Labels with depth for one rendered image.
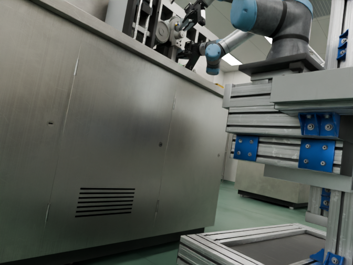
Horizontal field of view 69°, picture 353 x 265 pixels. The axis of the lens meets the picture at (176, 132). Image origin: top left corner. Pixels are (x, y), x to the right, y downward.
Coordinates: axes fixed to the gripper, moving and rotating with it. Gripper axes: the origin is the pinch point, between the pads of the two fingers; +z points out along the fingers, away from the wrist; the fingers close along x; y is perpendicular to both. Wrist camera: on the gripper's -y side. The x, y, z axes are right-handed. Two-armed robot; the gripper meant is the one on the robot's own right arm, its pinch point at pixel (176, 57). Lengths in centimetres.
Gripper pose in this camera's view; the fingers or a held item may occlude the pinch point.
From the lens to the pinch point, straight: 170.9
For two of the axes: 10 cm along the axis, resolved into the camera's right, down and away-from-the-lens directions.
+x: -6.6, -1.7, -7.3
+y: 1.6, -9.8, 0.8
